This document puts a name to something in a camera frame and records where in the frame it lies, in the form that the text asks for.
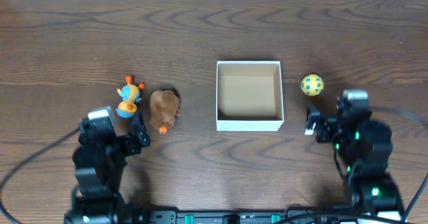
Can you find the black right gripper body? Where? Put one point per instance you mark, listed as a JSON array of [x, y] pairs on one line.
[[329, 130]]

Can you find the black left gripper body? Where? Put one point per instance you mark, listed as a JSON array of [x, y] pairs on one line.
[[130, 142]]

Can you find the yellow ball with blue letters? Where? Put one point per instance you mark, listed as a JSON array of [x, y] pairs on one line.
[[312, 85]]

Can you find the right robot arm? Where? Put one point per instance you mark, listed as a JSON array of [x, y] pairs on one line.
[[364, 145]]

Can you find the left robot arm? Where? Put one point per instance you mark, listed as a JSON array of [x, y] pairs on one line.
[[99, 164]]

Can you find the yellow blue duck toy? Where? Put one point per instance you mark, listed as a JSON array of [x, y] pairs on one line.
[[131, 95]]

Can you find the brown plush toy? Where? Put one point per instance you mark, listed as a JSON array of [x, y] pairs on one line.
[[164, 108]]

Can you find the white cardboard box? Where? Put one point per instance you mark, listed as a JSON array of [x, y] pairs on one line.
[[249, 96]]

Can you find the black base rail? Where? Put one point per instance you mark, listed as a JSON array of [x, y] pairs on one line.
[[292, 215]]

